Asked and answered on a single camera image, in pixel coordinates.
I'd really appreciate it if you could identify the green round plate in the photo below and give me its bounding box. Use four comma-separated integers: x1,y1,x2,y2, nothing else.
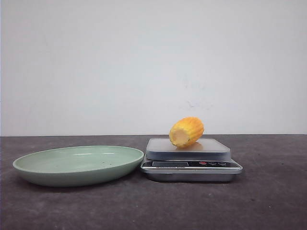
12,146,144,187

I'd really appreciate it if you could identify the silver digital kitchen scale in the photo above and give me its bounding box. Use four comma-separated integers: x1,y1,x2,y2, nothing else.
140,138,243,182

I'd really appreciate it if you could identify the yellow corn cob piece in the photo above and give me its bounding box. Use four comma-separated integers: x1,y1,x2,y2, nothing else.
169,116,204,148

